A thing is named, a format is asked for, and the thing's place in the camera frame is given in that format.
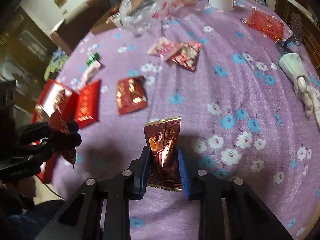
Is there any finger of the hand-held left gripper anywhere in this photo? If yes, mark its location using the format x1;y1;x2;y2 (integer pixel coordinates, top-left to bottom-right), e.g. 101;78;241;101
17;121;81;145
24;133;82;163

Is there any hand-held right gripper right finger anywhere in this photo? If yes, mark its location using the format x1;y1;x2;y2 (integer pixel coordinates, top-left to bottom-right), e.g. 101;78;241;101
176;147;294;240

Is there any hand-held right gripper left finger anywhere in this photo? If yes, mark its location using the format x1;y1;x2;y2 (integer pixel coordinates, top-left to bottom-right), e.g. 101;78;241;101
41;146;151;240

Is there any small red gold snack packet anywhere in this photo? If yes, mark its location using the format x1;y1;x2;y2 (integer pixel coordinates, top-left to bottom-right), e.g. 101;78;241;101
49;109;77;171

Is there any red gift box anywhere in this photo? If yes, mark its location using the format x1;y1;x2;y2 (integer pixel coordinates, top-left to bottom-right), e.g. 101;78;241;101
31;79;79;183

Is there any brown gold-edged snack packet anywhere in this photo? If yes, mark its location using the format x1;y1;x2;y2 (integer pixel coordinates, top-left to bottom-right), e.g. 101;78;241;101
144;116;183;192

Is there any flat glossy red snack packet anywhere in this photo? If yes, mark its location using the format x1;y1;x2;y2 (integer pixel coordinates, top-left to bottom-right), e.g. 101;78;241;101
74;79;102;130

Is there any green patterned cloth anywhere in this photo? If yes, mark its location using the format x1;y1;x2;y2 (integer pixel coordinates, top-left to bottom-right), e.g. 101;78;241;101
44;49;70;80

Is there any dark red gold snack packet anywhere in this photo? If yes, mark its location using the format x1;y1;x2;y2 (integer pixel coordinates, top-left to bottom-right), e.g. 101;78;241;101
115;76;148;117

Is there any green white snack packet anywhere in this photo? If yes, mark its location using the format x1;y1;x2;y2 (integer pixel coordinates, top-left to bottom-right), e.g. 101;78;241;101
81;52;102;84

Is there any glass door wooden cabinet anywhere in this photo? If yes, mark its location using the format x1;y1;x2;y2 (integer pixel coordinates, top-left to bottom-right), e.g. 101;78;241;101
0;6;58;105

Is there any purple floral tablecloth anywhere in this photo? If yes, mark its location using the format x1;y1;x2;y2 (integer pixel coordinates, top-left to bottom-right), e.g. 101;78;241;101
50;0;320;240

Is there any brown chair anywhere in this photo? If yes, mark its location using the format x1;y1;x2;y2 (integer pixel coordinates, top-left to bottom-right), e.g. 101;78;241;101
50;0;110;55

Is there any red white figure snack packet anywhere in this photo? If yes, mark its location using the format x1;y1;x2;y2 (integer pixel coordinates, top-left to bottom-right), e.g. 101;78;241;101
170;42;202;72

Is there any pink snack packet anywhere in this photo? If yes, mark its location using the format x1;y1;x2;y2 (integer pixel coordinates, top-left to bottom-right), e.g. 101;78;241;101
147;37;183;61

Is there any clear plastic bag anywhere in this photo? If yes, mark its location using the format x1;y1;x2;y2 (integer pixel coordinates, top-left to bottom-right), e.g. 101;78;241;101
117;0;200;34

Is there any red patterned packet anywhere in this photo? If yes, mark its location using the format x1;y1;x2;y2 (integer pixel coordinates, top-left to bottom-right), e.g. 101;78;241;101
246;9;285;42

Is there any wooden shelf cabinet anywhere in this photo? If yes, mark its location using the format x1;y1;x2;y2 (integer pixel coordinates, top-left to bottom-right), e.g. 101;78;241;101
275;0;320;69

